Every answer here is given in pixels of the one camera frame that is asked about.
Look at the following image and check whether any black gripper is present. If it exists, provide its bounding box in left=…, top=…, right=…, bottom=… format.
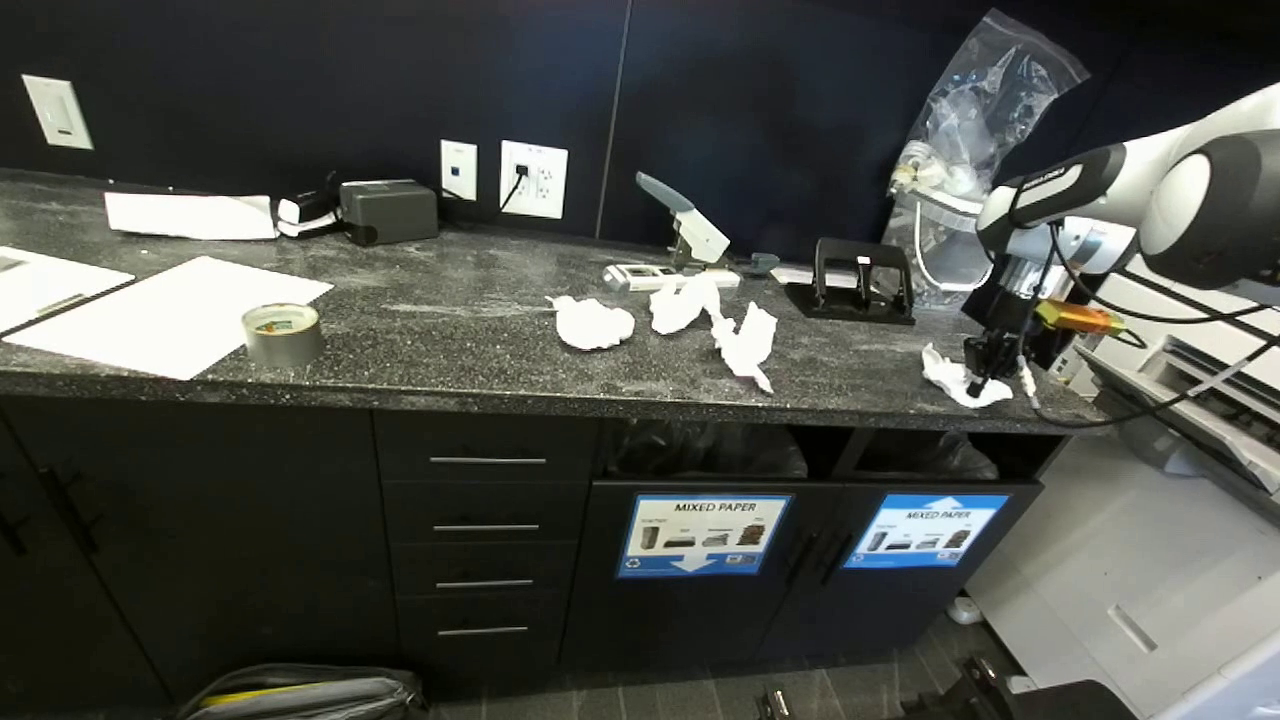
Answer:
left=962, top=260, right=1039, bottom=391

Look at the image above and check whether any small paper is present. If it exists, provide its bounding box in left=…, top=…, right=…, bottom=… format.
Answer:
left=919, top=339, right=1017, bottom=413

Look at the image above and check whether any long twisted paper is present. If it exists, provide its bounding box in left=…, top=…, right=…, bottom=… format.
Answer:
left=709, top=299, right=782, bottom=395

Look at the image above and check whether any slanted blue bin label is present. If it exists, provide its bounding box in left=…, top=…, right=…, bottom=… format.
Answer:
left=842, top=489, right=1017, bottom=574

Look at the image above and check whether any black bin liner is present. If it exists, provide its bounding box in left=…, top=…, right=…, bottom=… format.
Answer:
left=606, top=421, right=814, bottom=484

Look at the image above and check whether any wide blue bin label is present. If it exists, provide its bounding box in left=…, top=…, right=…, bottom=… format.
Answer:
left=613, top=490, right=797, bottom=583

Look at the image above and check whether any orange cylindrical wrist attachment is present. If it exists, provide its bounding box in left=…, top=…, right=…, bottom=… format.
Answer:
left=1035, top=297, right=1122, bottom=339

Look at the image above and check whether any clear plastic container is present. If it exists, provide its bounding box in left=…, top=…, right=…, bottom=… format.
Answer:
left=885, top=180, right=1017, bottom=320

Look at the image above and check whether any white office printer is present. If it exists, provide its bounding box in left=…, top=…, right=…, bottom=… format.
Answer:
left=1065, top=264, right=1280, bottom=503

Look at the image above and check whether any clear plastic bag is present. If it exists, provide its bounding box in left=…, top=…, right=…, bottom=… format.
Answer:
left=888, top=7, right=1093, bottom=203

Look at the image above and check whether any crumpled white paper ball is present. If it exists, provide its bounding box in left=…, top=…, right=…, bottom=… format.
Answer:
left=648, top=271, right=724, bottom=339

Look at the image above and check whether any flat white desk tool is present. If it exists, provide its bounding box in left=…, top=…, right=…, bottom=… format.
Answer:
left=601, top=260, right=746, bottom=297

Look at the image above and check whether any wide crumpled white paper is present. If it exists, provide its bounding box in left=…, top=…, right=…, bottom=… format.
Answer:
left=547, top=293, right=639, bottom=356

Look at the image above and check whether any black box device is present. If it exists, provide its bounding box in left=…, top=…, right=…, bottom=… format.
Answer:
left=336, top=176, right=443, bottom=247

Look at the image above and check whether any small white label device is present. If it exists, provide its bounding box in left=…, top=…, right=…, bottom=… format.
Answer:
left=272, top=191, right=345, bottom=238

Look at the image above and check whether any roll of tape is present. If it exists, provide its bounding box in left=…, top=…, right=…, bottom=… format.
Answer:
left=239, top=299, right=324, bottom=356

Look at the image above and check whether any wide black cabinet door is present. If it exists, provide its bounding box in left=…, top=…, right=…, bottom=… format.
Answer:
left=14, top=395, right=404, bottom=694

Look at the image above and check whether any white power strip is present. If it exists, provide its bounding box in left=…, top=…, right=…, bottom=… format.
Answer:
left=104, top=188, right=285, bottom=242

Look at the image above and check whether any large white paper sheet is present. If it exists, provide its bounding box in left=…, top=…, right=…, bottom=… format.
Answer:
left=4, top=252, right=336, bottom=383

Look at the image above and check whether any printed white paper sheet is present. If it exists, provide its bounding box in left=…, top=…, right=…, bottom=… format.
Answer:
left=0, top=242, right=140, bottom=339

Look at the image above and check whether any narrow black cabinet door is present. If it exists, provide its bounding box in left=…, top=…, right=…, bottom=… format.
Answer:
left=0, top=413, right=171, bottom=720

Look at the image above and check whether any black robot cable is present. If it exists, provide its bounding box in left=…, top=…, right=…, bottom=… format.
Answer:
left=1011, top=225, right=1280, bottom=430

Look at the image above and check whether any wide white wall outlet plate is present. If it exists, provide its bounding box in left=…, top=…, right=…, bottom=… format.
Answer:
left=496, top=134, right=572, bottom=225

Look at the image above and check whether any black drawer with metal handle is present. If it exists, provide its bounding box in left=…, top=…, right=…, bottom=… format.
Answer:
left=376, top=413, right=601, bottom=489
left=397, top=596, right=586, bottom=671
left=389, top=539, right=592, bottom=604
left=379, top=478, right=597, bottom=548

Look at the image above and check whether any narrow white wall outlet plate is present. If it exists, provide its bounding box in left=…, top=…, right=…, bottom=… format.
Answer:
left=435, top=134, right=486, bottom=209

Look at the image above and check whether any white light switch plate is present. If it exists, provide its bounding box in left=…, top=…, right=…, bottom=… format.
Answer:
left=19, top=73, right=102, bottom=156

